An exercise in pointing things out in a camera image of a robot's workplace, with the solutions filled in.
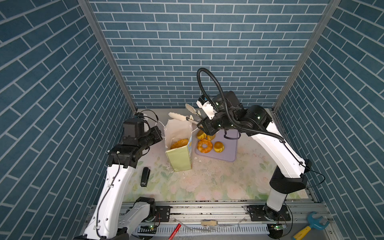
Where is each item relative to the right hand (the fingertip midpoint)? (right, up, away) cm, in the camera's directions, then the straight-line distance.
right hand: (199, 120), depth 63 cm
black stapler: (-30, -32, +20) cm, 48 cm away
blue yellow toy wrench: (+55, -49, +7) cm, 73 cm away
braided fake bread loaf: (-11, -14, +28) cm, 33 cm away
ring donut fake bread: (+3, -19, +33) cm, 38 cm away
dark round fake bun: (+1, -9, +34) cm, 35 cm away
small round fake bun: (+12, -16, +31) cm, 37 cm away
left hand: (-17, -4, +7) cm, 19 cm away
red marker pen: (-11, -52, +5) cm, 53 cm away
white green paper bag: (-14, -10, +33) cm, 37 cm away
